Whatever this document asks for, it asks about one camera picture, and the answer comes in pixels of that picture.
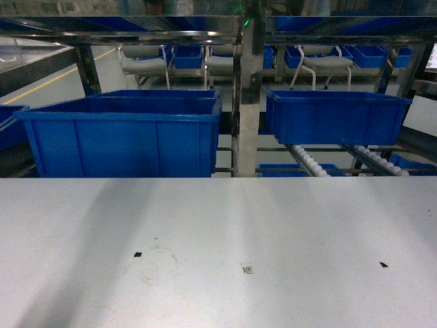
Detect blue crate shelf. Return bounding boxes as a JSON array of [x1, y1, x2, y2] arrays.
[[266, 90, 412, 146], [14, 97, 222, 178]]

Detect white roller conveyor track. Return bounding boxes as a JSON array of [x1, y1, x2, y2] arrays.
[[290, 145, 330, 178]]

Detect blue crate middle shelf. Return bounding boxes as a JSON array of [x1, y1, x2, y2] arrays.
[[266, 90, 412, 146]]

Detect grey office chair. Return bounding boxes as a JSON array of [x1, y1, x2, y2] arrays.
[[117, 44, 171, 90], [290, 44, 353, 91]]

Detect small QR code sticker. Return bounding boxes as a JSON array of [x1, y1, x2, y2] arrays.
[[240, 262, 254, 275]]

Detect blue crate left shelf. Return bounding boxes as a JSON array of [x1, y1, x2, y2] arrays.
[[14, 97, 222, 178]]

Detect stainless steel rack frame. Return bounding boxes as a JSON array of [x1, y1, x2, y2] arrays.
[[0, 13, 437, 178]]

